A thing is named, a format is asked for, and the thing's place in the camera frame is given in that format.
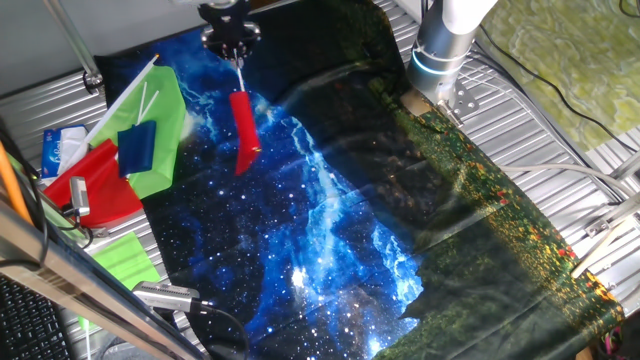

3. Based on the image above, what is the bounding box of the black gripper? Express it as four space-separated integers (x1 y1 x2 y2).
198 0 262 67

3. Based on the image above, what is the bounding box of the small red flag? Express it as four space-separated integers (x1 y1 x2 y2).
228 52 263 177

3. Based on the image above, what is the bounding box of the large green flag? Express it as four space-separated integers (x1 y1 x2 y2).
58 53 187 200

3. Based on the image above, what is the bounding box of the small blue flag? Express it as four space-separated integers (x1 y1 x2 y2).
117 82 161 179

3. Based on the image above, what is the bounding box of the large red flag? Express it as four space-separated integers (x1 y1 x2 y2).
43 138 145 229

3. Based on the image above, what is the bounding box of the small green flag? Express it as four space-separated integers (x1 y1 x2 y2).
77 231 162 331

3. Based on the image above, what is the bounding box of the grey metal pole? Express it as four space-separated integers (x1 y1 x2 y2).
42 0 105 95

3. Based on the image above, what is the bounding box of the tan cardboard piece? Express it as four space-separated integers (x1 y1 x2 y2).
401 91 432 117

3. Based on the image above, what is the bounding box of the white blue tissue pack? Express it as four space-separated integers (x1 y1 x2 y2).
40 124 90 180

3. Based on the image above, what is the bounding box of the orange rod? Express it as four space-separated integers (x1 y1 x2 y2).
0 141 34 226

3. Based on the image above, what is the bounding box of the galaxy print cloth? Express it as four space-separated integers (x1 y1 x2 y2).
93 0 626 360

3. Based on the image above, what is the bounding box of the yellow green cloth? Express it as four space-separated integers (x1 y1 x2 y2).
474 0 640 154

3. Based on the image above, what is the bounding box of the black keyboard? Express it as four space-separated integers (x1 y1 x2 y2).
0 274 74 360

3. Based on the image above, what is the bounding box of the white metal stand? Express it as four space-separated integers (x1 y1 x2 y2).
569 149 640 280

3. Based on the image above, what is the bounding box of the silver depth camera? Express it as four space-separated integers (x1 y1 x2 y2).
132 280 201 314
68 175 92 217

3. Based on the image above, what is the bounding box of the aluminium frame bar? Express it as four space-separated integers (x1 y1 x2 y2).
0 199 209 360

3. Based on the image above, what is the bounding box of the black usb cable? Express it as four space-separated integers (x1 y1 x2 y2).
192 298 251 360

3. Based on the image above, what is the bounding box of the white hose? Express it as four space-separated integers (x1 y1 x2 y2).
499 162 639 199

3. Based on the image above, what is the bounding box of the black floor cable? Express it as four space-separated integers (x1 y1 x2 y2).
477 24 640 156

